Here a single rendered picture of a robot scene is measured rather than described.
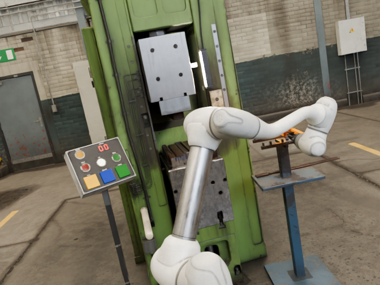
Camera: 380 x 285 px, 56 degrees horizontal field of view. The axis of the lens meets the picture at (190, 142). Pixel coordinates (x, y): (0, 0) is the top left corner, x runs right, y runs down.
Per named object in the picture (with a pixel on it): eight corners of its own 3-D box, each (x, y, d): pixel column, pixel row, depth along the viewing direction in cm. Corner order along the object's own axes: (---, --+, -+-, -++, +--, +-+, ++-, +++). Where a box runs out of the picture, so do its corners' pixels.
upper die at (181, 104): (191, 109, 236) (188, 95, 234) (161, 115, 233) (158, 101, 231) (180, 106, 277) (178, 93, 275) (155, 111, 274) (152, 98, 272)
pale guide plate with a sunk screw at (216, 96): (225, 112, 253) (221, 89, 250) (213, 115, 252) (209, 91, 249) (224, 112, 256) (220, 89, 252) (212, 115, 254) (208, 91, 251)
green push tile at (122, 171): (131, 174, 219) (126, 163, 220) (119, 178, 214) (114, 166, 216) (130, 175, 220) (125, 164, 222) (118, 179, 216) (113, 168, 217)
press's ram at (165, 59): (208, 91, 236) (197, 29, 229) (151, 103, 230) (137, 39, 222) (195, 90, 277) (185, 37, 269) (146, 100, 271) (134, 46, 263)
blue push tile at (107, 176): (116, 179, 213) (111, 168, 215) (104, 183, 209) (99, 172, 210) (115, 180, 215) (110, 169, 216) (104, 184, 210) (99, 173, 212)
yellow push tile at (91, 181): (100, 185, 208) (95, 173, 209) (88, 189, 203) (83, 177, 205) (99, 186, 209) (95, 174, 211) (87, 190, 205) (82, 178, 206)
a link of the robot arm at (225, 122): (262, 110, 142) (236, 111, 153) (231, 99, 131) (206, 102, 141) (258, 143, 141) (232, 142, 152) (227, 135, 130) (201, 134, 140)
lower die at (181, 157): (201, 160, 243) (198, 149, 241) (172, 167, 240) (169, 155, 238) (189, 150, 284) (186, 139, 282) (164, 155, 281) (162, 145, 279)
